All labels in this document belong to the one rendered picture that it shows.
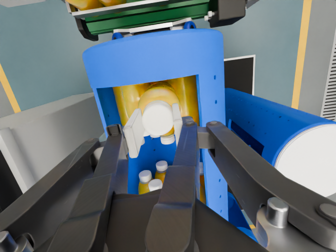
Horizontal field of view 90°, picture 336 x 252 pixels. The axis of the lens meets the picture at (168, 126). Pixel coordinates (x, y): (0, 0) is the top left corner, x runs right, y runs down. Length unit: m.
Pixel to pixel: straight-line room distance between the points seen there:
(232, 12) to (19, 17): 1.63
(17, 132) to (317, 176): 1.03
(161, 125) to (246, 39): 1.48
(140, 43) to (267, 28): 1.51
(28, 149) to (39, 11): 1.22
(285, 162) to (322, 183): 0.17
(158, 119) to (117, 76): 0.11
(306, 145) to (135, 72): 0.55
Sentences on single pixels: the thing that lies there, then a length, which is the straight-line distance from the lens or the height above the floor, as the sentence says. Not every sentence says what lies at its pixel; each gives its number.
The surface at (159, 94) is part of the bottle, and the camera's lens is 0.23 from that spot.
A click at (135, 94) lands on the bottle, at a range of 0.37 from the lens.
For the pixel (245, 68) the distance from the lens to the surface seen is 1.47.
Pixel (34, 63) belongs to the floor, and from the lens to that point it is 1.83.
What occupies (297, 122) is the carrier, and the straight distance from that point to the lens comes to 0.68.
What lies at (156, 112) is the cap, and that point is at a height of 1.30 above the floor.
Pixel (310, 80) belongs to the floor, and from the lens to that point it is 1.95.
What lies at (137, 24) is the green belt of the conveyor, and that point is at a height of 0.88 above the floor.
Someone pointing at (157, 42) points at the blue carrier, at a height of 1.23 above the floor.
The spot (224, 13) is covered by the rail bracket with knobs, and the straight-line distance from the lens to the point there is 0.52.
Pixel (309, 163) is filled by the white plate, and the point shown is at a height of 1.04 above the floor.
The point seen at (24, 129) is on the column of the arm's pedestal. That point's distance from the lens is 0.81.
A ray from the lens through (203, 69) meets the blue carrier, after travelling 0.28.
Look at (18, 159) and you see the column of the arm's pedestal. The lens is 0.77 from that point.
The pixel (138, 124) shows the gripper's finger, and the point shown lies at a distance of 0.18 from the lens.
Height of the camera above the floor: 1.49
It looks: 71 degrees down
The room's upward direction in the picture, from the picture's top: 177 degrees clockwise
